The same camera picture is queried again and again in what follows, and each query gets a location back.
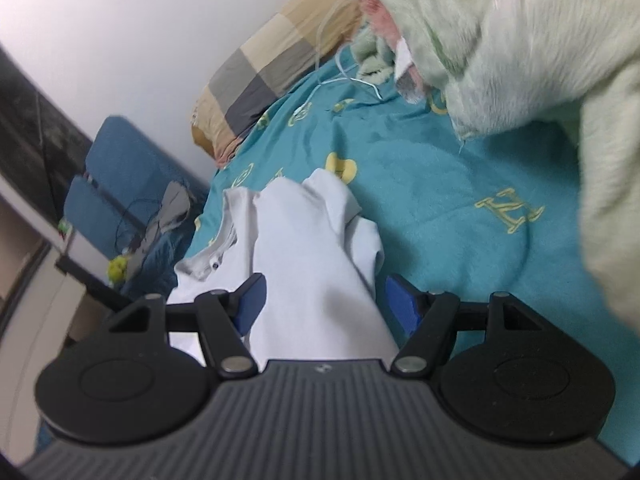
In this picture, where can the pink fleece blanket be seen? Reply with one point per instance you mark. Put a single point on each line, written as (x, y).
(375, 10)

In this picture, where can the brown cushion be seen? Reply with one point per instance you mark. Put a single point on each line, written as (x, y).
(202, 142)

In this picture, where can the yellow green toy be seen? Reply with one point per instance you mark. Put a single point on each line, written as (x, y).
(119, 267)

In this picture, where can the green fleece blanket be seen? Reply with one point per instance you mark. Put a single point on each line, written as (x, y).
(525, 35)

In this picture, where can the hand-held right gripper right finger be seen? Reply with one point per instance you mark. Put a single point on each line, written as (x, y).
(402, 305)

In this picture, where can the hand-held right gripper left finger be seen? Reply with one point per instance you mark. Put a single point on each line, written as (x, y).
(250, 305)

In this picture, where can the green can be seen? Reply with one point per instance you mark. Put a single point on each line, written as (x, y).
(65, 229)

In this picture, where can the teal printed bed sheet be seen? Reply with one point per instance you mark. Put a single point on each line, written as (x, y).
(440, 185)

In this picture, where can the blue covered chair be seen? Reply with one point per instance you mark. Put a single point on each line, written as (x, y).
(130, 155)
(90, 210)

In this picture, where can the white blanket tag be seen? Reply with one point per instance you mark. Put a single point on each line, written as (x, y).
(402, 60)

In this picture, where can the white table with black legs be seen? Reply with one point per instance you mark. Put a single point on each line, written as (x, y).
(90, 282)

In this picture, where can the white shirt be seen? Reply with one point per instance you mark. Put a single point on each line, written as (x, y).
(310, 240)

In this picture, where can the grey cloth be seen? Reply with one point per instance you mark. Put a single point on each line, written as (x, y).
(172, 205)

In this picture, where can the dark window with grille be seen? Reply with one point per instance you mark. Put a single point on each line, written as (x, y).
(35, 130)

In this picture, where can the checked pillow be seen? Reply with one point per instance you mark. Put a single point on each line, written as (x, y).
(270, 60)

